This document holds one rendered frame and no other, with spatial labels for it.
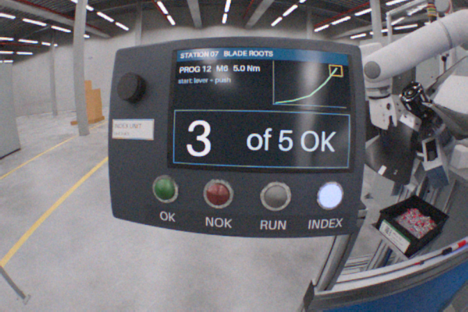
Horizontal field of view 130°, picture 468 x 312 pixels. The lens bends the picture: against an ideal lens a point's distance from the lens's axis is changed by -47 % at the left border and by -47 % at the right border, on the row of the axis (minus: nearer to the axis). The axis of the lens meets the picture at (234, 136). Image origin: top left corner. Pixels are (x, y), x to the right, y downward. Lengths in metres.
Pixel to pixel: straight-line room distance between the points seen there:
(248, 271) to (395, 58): 1.42
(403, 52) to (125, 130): 0.60
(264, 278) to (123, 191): 1.34
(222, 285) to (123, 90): 1.36
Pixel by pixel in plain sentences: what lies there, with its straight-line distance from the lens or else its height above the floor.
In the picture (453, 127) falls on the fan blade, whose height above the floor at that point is 1.14.
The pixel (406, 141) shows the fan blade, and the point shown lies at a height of 1.04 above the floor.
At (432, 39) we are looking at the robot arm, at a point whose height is 1.37.
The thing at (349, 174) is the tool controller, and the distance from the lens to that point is 0.20.
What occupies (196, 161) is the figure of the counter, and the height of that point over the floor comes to 1.14.
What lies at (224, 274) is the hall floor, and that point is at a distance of 1.51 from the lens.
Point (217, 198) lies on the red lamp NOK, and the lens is 0.18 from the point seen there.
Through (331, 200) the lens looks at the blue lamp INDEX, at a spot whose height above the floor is 1.12.
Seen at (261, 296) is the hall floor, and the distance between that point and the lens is 1.41.
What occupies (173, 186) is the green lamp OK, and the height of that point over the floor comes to 1.12.
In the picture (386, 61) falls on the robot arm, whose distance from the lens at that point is 0.58.
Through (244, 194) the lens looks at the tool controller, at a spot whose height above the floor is 1.12.
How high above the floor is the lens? 1.21
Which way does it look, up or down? 15 degrees down
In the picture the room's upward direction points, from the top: straight up
